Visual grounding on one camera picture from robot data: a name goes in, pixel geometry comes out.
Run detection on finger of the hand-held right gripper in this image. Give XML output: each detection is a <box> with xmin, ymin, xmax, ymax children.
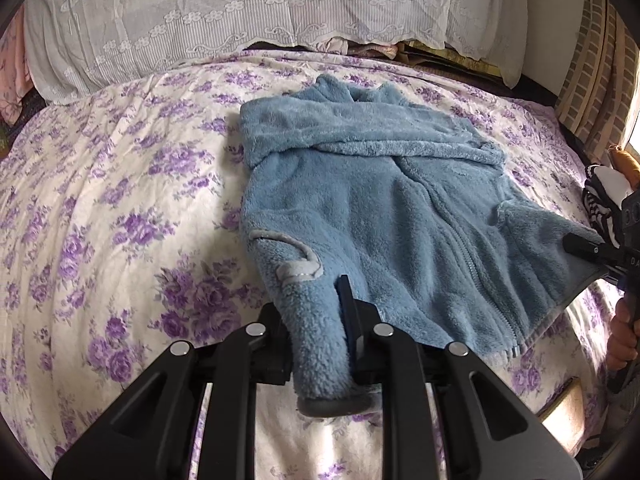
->
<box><xmin>562</xmin><ymin>232</ymin><xmax>618</xmax><ymax>268</ymax></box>

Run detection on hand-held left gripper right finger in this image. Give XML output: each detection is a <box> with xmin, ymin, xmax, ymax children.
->
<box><xmin>335</xmin><ymin>275</ymin><xmax>583</xmax><ymax>480</ymax></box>

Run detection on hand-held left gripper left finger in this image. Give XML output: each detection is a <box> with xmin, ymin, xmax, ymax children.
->
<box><xmin>52</xmin><ymin>305</ymin><xmax>301</xmax><ymax>480</ymax></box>

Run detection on blue fleece zip jacket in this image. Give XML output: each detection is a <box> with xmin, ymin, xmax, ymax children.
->
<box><xmin>237</xmin><ymin>74</ymin><xmax>608</xmax><ymax>418</ymax></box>

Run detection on person's right hand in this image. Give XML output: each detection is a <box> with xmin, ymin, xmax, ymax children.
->
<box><xmin>606</xmin><ymin>292</ymin><xmax>640</xmax><ymax>376</ymax></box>

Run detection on black white striped cloth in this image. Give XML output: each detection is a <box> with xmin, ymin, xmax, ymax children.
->
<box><xmin>582</xmin><ymin>162</ymin><xmax>631</xmax><ymax>246</ymax></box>

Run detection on orange brown cloth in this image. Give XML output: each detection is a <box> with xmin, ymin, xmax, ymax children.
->
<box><xmin>607</xmin><ymin>144</ymin><xmax>640</xmax><ymax>186</ymax></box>

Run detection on light wooden board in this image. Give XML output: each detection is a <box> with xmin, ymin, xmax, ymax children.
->
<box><xmin>537</xmin><ymin>377</ymin><xmax>588</xmax><ymax>453</ymax></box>

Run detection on purple floral bed sheet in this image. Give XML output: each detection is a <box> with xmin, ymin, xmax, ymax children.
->
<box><xmin>0</xmin><ymin>47</ymin><xmax>626</xmax><ymax>480</ymax></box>

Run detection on brown woven blanket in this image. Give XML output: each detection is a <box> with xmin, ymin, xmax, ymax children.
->
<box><xmin>395</xmin><ymin>37</ymin><xmax>556</xmax><ymax>106</ymax></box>

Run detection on dark folded cloth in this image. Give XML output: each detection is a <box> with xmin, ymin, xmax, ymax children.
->
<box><xmin>245</xmin><ymin>40</ymin><xmax>321</xmax><ymax>53</ymax></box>

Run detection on white lace cover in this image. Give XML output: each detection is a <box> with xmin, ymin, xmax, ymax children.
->
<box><xmin>22</xmin><ymin>0</ymin><xmax>528</xmax><ymax>106</ymax></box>

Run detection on dark patterned cloth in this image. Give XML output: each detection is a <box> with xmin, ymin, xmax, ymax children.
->
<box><xmin>17</xmin><ymin>90</ymin><xmax>48</xmax><ymax>121</ymax></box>

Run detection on pink floral cloth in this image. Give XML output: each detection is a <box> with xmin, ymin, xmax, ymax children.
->
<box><xmin>0</xmin><ymin>10</ymin><xmax>31</xmax><ymax>111</ymax></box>

